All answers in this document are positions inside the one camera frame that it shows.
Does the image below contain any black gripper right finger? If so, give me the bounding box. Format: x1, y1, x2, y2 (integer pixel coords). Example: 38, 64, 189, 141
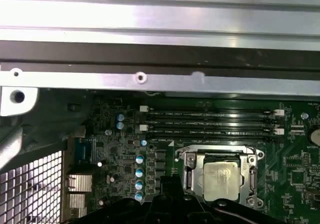
171, 176, 288, 224

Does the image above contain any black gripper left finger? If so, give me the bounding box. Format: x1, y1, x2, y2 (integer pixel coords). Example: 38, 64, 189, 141
74, 176, 172, 224

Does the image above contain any silver CPU plate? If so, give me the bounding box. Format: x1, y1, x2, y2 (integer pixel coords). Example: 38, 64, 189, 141
202, 160, 241, 202

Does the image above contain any metal socket cover frame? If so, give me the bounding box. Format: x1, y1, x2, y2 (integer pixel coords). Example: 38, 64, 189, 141
183, 149, 259, 206

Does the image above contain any thin metal locking lever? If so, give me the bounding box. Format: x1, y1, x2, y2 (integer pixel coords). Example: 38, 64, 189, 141
183, 146, 257, 160

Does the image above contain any black RAM slot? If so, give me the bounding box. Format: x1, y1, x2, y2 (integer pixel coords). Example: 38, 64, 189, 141
144, 118, 275, 127
139, 125, 285, 136
146, 135, 268, 143
139, 106, 285, 118

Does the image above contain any CPU socket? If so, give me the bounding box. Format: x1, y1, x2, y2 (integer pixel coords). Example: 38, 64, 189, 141
173, 145, 266, 210

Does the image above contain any silver rear port housing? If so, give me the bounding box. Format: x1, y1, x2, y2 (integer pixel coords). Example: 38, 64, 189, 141
66, 174, 94, 193
67, 193, 88, 210

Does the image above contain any blue rear port connector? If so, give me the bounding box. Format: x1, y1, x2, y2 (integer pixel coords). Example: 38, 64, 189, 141
74, 138, 98, 164

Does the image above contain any green motherboard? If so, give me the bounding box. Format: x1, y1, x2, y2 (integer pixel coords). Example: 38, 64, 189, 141
67, 91, 320, 224

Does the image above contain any black PC case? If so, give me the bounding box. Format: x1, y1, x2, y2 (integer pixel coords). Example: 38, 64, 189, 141
0, 40, 320, 224

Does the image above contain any round coin battery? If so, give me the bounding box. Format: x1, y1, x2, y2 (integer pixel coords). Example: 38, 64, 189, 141
309, 125, 320, 147

